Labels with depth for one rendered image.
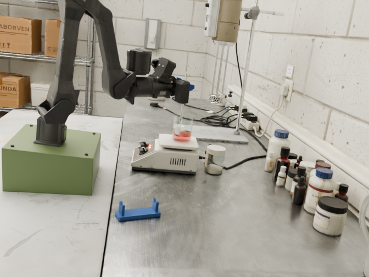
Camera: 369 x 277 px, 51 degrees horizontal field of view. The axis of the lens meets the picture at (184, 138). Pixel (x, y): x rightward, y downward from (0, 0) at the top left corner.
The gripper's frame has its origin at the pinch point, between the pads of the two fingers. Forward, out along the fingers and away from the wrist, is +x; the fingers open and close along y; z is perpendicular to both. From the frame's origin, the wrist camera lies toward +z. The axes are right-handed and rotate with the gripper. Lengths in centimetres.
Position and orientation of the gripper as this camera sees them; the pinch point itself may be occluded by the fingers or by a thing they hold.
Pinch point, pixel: (184, 86)
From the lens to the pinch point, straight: 115.6
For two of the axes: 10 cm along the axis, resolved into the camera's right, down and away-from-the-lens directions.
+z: 1.0, -9.5, -2.8
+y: -5.3, -2.9, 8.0
